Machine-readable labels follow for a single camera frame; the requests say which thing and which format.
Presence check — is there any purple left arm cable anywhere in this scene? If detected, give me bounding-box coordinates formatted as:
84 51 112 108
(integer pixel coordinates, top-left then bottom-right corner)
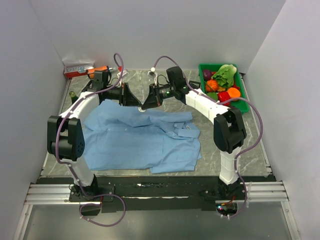
54 52 127 227

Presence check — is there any green toy bell pepper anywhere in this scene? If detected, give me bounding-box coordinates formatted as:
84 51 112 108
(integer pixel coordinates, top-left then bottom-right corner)
207 92 219 101

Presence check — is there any black clear display box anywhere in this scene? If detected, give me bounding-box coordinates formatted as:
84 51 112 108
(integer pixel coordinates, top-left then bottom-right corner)
189 80 201 89

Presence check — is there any red white carton box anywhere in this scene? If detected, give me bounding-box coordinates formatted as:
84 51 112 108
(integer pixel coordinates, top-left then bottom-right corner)
63 61 95 79

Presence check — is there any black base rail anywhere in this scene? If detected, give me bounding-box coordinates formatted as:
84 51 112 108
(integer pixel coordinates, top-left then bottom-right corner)
24 175 289 217

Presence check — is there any red toy bell pepper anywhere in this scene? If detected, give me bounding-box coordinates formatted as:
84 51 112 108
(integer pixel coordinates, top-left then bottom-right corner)
217 91 231 103

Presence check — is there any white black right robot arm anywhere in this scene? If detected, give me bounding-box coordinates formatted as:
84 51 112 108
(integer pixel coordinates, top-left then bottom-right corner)
140 66 247 200

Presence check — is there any orange black tube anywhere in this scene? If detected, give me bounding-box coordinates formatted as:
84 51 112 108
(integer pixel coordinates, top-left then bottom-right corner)
87 65 113 79

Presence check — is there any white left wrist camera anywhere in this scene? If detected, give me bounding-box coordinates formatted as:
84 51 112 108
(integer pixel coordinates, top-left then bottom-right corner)
117 66 129 79

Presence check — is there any green toy lettuce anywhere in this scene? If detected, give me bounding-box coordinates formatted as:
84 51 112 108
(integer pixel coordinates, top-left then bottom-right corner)
211 64 237 89

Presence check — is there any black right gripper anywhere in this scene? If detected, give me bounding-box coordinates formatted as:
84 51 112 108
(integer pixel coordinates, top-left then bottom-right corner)
140 83 176 110

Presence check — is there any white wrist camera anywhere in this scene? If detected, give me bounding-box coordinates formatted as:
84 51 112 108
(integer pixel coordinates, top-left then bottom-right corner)
117 66 129 79
147 67 158 79

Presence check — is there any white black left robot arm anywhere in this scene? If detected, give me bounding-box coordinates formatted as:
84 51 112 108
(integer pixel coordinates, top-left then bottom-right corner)
47 70 142 201

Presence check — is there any green glass bottle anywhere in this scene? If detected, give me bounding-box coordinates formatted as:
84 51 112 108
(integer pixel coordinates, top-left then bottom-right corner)
69 91 78 105

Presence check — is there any orange toy carrot slice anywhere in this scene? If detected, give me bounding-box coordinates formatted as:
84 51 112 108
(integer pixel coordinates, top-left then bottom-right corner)
227 87 241 99

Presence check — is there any orange toy pumpkin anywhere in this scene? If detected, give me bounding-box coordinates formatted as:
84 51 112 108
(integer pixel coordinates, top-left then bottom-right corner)
205 79 219 93

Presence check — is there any green plastic tray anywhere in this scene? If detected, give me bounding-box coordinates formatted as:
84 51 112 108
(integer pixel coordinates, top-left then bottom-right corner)
198 63 250 114

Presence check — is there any purple toy onion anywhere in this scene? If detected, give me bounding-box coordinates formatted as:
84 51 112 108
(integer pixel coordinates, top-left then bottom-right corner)
202 69 213 81

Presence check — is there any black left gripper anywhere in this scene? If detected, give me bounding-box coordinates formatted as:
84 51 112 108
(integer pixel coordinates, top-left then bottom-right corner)
104 83 142 107

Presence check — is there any yellow toy corn piece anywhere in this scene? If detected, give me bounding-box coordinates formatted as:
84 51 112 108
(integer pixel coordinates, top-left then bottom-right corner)
217 86 226 92

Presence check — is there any light blue shirt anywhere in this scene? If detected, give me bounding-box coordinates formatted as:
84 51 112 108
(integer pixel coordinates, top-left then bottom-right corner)
83 100 202 174

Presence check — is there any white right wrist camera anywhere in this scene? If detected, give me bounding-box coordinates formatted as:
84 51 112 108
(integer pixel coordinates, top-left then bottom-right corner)
147 67 158 79

